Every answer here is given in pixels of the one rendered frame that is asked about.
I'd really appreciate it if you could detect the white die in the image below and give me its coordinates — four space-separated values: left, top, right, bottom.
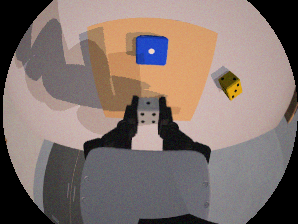
137 97 159 124

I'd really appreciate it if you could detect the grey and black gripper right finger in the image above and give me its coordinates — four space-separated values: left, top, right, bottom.
158 97 211 163

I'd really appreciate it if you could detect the yellow die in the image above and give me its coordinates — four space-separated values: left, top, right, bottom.
218 71 242 100

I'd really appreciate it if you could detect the blue die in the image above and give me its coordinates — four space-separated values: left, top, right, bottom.
136 35 169 66

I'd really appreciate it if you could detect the orange mat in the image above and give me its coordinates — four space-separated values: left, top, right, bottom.
87 18 218 121

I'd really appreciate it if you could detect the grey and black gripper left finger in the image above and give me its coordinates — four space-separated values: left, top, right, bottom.
83 95 139 159

